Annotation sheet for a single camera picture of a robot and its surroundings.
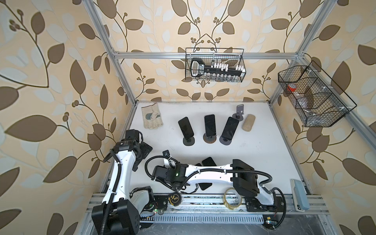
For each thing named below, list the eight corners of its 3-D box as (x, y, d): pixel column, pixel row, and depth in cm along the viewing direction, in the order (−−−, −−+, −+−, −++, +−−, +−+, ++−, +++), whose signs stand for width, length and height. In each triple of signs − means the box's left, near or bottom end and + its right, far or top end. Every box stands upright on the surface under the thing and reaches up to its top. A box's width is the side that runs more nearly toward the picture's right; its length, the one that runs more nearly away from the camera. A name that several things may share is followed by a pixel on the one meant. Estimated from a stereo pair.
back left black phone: (186, 143, 98) (185, 129, 85) (179, 135, 102) (177, 121, 89) (193, 138, 100) (194, 124, 87) (187, 130, 104) (186, 116, 92)
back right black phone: (220, 139, 100) (223, 127, 88) (225, 129, 106) (229, 116, 94) (229, 144, 98) (234, 131, 86) (234, 133, 103) (239, 120, 92)
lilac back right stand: (218, 142, 99) (219, 138, 95) (219, 139, 101) (220, 135, 97) (229, 147, 97) (230, 143, 93) (230, 144, 99) (232, 140, 95)
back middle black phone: (205, 140, 100) (206, 126, 87) (203, 129, 105) (204, 115, 93) (214, 139, 100) (217, 125, 87) (211, 128, 106) (214, 114, 93)
